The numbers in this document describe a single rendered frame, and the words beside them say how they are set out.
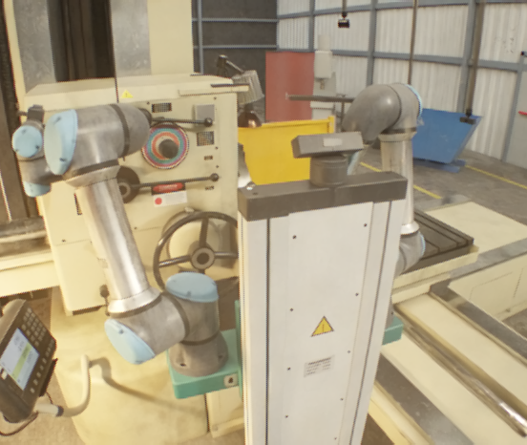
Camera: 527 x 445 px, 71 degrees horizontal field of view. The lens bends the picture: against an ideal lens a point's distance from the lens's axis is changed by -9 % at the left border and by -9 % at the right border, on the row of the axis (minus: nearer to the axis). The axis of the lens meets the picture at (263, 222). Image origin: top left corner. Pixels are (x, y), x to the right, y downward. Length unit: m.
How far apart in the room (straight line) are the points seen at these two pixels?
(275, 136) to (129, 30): 2.61
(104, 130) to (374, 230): 0.57
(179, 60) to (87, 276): 1.16
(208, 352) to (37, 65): 1.59
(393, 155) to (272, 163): 3.41
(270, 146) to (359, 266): 3.62
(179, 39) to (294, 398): 1.75
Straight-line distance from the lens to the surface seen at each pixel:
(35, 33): 2.14
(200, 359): 1.00
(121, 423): 2.32
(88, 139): 0.81
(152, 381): 2.13
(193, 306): 0.91
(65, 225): 1.60
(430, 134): 7.62
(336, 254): 0.82
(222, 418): 2.50
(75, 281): 1.71
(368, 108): 1.03
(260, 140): 4.36
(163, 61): 2.18
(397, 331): 1.23
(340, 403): 1.13
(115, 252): 0.83
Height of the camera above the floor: 2.02
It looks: 24 degrees down
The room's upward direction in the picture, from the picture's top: straight up
